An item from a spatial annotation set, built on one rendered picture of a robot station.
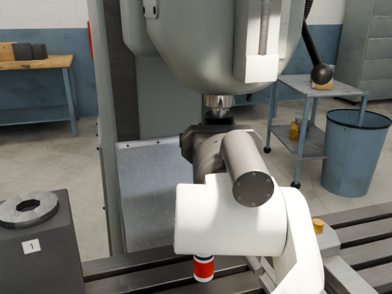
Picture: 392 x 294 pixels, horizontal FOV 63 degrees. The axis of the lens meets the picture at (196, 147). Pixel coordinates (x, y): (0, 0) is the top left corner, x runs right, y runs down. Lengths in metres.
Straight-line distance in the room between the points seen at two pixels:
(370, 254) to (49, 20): 4.39
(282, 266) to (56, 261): 0.37
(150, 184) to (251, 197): 0.64
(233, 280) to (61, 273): 0.32
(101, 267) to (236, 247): 0.47
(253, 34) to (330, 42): 5.59
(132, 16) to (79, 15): 4.10
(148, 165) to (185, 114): 0.17
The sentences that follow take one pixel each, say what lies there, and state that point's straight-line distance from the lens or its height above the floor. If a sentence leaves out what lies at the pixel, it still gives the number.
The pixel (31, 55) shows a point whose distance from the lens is 4.22.
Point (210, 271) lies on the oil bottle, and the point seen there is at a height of 0.95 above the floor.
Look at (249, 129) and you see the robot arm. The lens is 0.47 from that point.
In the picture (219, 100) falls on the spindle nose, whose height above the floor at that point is 1.29.
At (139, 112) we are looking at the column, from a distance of 0.87.
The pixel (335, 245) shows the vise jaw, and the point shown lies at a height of 1.02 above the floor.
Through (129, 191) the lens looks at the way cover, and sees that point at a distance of 0.88.
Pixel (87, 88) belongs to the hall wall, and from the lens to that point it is 4.75.
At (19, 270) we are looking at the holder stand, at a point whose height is 1.05.
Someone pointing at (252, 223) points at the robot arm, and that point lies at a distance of 0.28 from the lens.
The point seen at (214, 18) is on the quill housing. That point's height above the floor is 1.41.
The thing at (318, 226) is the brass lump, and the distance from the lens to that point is 0.64.
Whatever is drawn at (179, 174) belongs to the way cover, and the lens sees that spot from 0.90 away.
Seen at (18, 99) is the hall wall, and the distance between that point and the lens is 4.89.
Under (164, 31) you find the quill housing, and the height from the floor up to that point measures 1.39.
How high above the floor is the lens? 1.42
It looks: 23 degrees down
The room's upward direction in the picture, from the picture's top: straight up
